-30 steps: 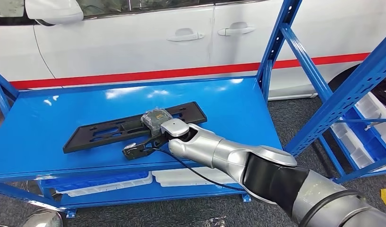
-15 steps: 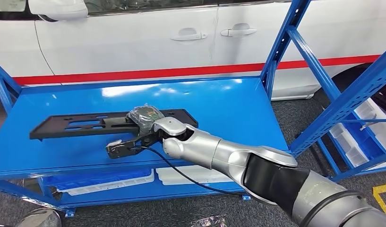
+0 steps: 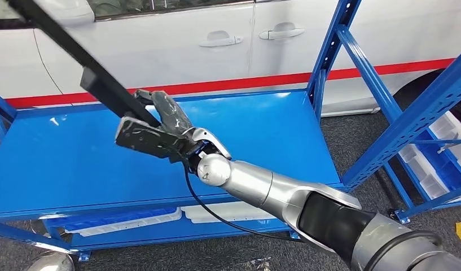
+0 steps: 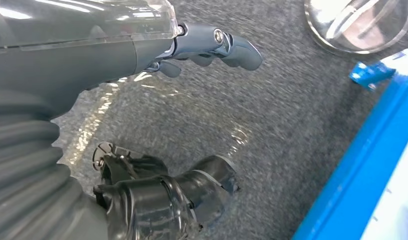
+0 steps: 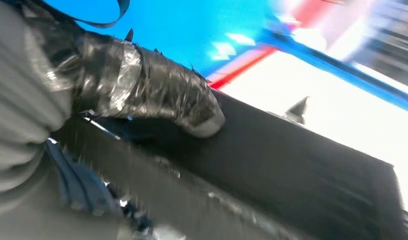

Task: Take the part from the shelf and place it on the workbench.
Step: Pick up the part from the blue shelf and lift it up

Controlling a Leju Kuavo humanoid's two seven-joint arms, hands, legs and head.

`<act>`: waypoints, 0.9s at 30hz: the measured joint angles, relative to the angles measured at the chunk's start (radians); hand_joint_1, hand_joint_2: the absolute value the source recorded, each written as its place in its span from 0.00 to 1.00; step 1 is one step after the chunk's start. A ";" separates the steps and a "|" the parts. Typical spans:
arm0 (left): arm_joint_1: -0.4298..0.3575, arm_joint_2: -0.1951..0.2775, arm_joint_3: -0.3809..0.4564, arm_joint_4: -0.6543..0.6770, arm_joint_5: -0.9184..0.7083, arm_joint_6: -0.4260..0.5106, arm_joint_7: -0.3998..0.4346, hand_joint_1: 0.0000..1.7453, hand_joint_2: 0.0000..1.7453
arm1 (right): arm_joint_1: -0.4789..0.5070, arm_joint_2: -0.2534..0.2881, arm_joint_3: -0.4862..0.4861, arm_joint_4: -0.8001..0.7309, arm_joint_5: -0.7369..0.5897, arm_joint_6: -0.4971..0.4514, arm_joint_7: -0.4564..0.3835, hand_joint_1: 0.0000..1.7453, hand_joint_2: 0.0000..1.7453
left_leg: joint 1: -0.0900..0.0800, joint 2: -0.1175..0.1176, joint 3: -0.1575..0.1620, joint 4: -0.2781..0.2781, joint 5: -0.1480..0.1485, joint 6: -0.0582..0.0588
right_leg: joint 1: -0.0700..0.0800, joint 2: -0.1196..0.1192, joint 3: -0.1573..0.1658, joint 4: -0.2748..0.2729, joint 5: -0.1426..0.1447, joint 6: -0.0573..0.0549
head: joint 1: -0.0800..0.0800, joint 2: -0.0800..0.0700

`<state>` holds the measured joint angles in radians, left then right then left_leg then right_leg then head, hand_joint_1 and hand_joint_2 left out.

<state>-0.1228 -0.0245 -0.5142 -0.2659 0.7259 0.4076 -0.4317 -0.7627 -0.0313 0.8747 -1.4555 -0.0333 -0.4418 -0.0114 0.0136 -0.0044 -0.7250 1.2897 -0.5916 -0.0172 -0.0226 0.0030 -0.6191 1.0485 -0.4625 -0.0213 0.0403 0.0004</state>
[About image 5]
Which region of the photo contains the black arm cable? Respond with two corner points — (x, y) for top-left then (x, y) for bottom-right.
(0, 0), (131, 30)

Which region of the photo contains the blue metal shelf rack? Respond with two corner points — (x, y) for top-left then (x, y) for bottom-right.
(41, 0), (408, 115)

